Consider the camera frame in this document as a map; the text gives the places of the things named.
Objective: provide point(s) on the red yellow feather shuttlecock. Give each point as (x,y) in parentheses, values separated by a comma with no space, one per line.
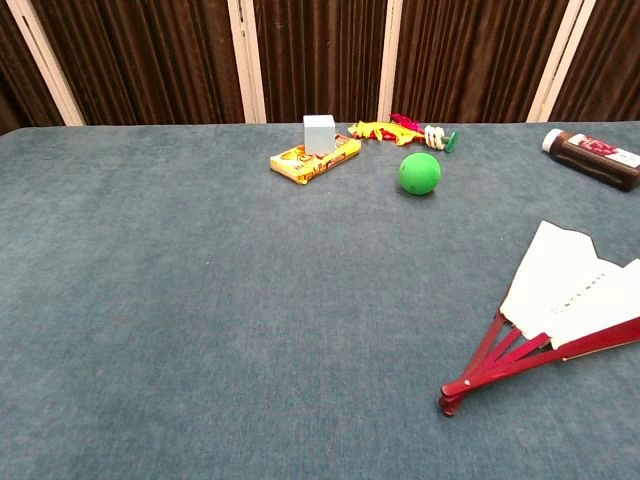
(435,137)

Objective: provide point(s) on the white partition post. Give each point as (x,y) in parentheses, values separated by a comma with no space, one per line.
(390,60)
(45,62)
(560,60)
(247,60)

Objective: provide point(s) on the red ribbed paper folding fan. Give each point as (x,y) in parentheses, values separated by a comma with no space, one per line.
(550,280)

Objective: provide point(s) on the green ball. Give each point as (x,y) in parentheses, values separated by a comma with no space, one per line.
(420,173)

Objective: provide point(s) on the pale blue cube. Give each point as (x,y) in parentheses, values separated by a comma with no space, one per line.
(319,135)

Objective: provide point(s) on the yellow orange snack box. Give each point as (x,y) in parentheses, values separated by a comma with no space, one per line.
(300,167)

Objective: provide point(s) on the brown pleated curtain panel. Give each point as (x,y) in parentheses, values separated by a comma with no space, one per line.
(320,55)
(475,60)
(150,60)
(15,80)
(610,65)

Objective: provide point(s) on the brown bottle with white cap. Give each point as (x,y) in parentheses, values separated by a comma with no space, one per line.
(590,155)

